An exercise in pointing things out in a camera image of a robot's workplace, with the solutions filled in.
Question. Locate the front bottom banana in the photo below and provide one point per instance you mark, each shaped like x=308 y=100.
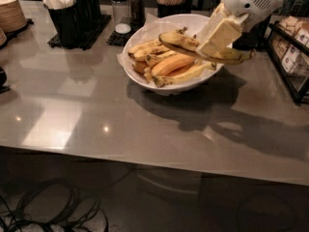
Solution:
x=192 y=72

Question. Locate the orange-yellow middle banana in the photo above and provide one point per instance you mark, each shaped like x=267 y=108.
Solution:
x=171 y=64

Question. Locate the white paper bowl liner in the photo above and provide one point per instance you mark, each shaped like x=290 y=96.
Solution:
x=151 y=30

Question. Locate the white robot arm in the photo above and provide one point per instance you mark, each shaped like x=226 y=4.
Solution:
x=230 y=20

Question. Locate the black grid mat left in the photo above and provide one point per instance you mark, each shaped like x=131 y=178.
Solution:
x=89 y=37

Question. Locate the top spotted banana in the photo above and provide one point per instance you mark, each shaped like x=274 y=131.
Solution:
x=140 y=46

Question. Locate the pepper grinder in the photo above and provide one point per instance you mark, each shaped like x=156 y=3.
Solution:
x=137 y=12

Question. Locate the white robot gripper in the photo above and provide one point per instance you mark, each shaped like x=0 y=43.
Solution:
x=254 y=2

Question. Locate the salt shaker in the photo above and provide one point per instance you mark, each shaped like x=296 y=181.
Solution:
x=121 y=16

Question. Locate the black mat under shakers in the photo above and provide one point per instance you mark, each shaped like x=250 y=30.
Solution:
x=120 y=37

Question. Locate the spotted banana with dark underside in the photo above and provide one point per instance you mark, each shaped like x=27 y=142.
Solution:
x=188 y=46

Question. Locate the black object left edge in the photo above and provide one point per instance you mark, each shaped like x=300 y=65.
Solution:
x=3 y=79

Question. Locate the black cup behind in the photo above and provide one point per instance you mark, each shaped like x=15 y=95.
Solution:
x=88 y=12

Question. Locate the black cup with white cutlery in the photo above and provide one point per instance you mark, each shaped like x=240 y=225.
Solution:
x=64 y=16

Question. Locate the black rack with sachets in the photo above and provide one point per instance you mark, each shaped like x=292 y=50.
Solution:
x=287 y=46

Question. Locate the white bowl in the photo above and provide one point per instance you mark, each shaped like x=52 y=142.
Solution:
x=180 y=87

